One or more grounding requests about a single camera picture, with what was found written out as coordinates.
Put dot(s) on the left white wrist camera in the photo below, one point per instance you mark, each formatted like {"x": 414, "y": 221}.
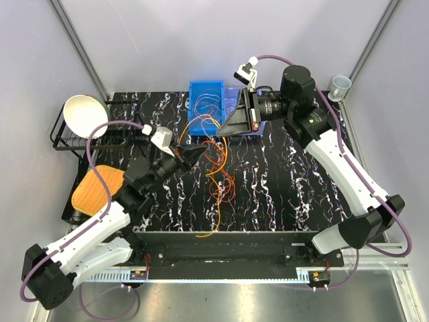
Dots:
{"x": 161, "y": 137}

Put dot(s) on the blue plastic bin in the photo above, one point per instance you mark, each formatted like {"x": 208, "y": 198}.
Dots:
{"x": 206, "y": 107}

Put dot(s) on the lavender plastic bin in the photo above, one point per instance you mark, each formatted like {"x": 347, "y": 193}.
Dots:
{"x": 231, "y": 95}

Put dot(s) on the black wire dish rack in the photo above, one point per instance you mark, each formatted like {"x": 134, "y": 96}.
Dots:
{"x": 119, "y": 145}

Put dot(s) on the orange perforated mat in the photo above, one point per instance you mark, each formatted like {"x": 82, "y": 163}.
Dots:
{"x": 90, "y": 197}

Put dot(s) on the right aluminium frame post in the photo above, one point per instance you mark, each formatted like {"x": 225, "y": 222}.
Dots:
{"x": 382, "y": 24}

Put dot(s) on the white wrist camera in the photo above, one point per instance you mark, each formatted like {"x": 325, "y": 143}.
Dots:
{"x": 161, "y": 137}
{"x": 247, "y": 74}

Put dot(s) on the white bowl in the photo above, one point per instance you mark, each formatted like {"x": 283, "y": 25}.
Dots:
{"x": 83, "y": 113}

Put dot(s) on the white ceramic mug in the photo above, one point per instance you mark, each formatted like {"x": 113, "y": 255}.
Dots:
{"x": 339, "y": 87}

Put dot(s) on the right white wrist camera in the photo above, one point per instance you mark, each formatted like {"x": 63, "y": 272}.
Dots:
{"x": 247, "y": 74}

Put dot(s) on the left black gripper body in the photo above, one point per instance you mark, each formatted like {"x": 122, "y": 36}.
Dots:
{"x": 167, "y": 166}

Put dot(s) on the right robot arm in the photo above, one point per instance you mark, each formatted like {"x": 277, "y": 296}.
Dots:
{"x": 315, "y": 130}

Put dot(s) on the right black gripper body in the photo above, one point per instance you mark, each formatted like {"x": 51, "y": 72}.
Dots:
{"x": 273, "y": 107}

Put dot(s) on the left aluminium frame post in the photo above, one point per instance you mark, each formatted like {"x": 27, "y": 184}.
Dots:
{"x": 66, "y": 23}

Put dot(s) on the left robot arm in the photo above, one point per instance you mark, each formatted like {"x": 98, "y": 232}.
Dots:
{"x": 106, "y": 239}

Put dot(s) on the aluminium frame post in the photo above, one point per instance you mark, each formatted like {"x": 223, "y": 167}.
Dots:
{"x": 66, "y": 23}
{"x": 382, "y": 24}

